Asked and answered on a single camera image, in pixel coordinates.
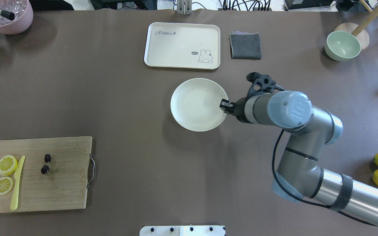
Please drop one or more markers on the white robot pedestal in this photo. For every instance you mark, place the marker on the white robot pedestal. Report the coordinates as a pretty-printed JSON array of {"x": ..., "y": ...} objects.
[{"x": 188, "y": 230}]

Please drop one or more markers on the lemon slice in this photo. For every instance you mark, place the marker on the lemon slice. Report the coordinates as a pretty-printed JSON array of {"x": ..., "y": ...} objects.
[
  {"x": 6, "y": 185},
  {"x": 8, "y": 165}
]

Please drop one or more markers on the wooden cutting board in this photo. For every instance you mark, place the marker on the wooden cutting board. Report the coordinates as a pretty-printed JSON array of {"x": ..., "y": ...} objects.
[{"x": 64, "y": 188}]

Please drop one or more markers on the wooden cup rack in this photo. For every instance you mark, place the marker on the wooden cup rack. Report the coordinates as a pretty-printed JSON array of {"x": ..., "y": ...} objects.
[{"x": 359, "y": 31}]

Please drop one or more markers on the yellow plastic knife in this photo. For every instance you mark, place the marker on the yellow plastic knife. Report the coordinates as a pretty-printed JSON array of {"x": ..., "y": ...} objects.
[{"x": 17, "y": 177}]

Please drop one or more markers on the mint green bowl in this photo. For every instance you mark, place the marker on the mint green bowl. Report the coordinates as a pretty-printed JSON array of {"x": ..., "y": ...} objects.
[{"x": 342, "y": 46}]

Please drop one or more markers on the white round plate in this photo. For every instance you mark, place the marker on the white round plate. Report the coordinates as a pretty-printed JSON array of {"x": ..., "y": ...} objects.
[{"x": 195, "y": 104}]

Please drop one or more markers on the cream rabbit tray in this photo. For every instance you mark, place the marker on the cream rabbit tray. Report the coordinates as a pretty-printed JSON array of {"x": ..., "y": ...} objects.
[{"x": 183, "y": 45}]

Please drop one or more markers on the grey folded cloth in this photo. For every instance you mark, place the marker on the grey folded cloth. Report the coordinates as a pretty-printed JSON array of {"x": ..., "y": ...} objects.
[{"x": 245, "y": 45}]

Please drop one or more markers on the aluminium frame post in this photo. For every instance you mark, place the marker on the aluminium frame post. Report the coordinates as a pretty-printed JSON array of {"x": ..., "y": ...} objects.
[{"x": 184, "y": 7}]

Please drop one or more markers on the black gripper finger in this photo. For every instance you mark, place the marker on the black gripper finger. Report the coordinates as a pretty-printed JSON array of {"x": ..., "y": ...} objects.
[
  {"x": 228, "y": 111},
  {"x": 225, "y": 104}
]

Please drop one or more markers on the silver UR robot arm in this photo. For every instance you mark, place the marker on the silver UR robot arm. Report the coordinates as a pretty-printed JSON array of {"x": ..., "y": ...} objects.
[{"x": 310, "y": 128}]

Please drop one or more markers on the pink bowl with ice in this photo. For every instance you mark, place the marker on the pink bowl with ice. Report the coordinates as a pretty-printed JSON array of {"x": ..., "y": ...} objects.
[{"x": 15, "y": 16}]

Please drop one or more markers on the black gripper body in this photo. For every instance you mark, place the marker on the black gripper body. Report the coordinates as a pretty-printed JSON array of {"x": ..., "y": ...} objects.
[{"x": 239, "y": 109}]

